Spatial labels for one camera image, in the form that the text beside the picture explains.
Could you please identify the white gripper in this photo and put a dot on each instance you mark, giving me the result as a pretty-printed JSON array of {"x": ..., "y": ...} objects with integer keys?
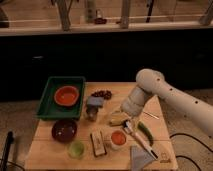
[{"x": 134, "y": 103}]

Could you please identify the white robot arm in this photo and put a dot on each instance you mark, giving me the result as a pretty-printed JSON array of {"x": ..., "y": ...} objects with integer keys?
[{"x": 151, "y": 82}]

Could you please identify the green paper cup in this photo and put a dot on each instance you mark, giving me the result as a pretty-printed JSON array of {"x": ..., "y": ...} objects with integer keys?
[{"x": 76, "y": 149}]

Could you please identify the green chili pepper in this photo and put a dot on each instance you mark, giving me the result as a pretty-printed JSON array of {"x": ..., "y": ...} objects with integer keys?
[{"x": 142, "y": 127}]

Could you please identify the red grapes bunch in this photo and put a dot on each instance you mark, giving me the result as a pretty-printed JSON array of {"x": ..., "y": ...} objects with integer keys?
[{"x": 106, "y": 94}]

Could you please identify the grey cloth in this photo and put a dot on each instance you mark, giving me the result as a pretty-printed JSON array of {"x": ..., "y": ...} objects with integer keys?
[{"x": 139, "y": 158}]

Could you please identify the wooden block eraser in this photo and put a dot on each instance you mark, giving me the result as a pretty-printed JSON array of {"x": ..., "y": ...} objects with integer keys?
[{"x": 98, "y": 145}]

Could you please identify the orange bowl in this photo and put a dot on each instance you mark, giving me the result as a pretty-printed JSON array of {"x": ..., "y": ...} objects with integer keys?
[{"x": 66, "y": 96}]

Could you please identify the green plastic tray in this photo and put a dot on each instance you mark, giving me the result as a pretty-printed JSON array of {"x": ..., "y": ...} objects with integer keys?
[{"x": 49, "y": 110}]

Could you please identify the dark red bowl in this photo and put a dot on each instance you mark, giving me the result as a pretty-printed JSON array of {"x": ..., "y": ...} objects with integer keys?
[{"x": 64, "y": 130}]

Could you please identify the black pole stand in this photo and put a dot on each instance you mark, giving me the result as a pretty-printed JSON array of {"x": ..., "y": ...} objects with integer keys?
[{"x": 9, "y": 140}]

